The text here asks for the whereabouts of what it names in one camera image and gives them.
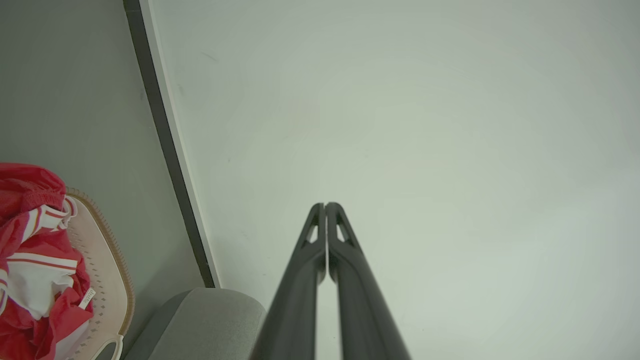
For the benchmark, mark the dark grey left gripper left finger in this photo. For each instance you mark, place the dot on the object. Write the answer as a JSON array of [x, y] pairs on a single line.
[[295, 310]]

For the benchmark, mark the red and white garment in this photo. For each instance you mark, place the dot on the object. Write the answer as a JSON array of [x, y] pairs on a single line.
[[45, 250]]

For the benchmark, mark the beige laundry basket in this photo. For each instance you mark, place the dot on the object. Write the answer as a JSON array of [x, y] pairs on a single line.
[[107, 280]]

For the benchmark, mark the red garment striped trim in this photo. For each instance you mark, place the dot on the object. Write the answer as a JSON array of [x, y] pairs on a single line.
[[25, 187]]

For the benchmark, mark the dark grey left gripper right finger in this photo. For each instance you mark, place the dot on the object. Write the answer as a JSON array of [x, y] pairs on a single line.
[[365, 310]]

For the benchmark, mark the white and black baseboard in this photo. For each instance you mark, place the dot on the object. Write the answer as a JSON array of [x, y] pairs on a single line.
[[167, 150]]

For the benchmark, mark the grey fabric seat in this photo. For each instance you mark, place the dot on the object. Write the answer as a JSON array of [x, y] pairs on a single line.
[[210, 325]]

